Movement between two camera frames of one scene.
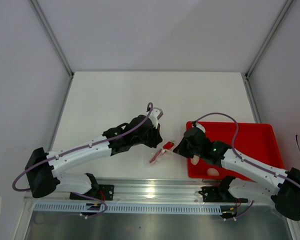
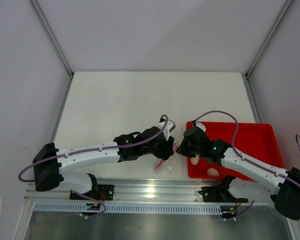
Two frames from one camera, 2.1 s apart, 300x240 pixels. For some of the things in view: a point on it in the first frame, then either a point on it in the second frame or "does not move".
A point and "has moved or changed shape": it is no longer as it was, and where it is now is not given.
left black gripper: x=156 y=139 -> x=167 y=149
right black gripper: x=181 y=149 does not move
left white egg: x=195 y=160 does not move
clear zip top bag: x=163 y=155 has moved or changed shape
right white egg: x=212 y=172 does not move
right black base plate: x=211 y=194 does not move
